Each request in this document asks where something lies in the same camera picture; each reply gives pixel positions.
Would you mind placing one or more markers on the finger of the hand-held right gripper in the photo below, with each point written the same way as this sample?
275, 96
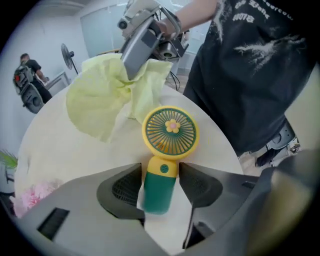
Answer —
137, 52

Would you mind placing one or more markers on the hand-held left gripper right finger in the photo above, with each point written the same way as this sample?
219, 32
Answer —
212, 197

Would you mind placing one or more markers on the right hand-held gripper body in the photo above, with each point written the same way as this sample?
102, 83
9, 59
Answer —
140, 15

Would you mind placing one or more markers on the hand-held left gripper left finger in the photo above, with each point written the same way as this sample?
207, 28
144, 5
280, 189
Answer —
82, 225

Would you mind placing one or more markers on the light yellow-green cloth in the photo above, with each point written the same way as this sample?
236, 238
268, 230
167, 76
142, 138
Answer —
100, 95

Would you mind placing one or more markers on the yellow and green handheld fan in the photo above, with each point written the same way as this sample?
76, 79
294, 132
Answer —
170, 140

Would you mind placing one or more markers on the person's right forearm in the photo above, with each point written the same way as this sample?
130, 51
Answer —
195, 12

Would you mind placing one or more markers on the black standing fan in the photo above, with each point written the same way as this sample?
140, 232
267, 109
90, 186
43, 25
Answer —
67, 56

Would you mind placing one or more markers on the person's right hand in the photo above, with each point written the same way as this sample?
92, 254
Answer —
163, 26

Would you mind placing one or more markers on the pink artificial flowers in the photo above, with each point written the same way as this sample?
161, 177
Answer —
35, 196

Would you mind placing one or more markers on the grey background desk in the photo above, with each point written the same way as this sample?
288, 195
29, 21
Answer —
58, 81

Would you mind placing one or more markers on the green plant leaves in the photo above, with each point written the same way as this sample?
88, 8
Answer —
8, 158

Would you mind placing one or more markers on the person's black printed t-shirt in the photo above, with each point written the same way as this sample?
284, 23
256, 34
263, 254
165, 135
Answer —
250, 75

